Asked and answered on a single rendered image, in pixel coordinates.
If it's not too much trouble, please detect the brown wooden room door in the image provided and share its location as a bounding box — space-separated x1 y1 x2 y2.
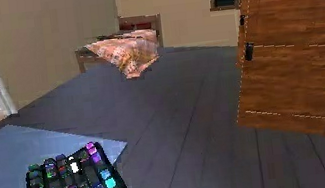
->
224 0 325 147

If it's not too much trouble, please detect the red pillow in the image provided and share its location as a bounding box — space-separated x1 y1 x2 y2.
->
119 20 154 33

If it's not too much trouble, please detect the black keyboard with colourful keys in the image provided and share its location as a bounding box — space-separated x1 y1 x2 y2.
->
21 136 138 188

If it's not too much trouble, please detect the orange patterned blanket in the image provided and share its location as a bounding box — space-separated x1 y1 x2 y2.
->
84 27 163 85

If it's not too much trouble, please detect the black door handle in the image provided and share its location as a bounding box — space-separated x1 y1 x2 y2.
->
243 41 257 62

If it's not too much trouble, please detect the brown wooden bed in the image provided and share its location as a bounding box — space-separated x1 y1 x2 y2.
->
72 12 166 75

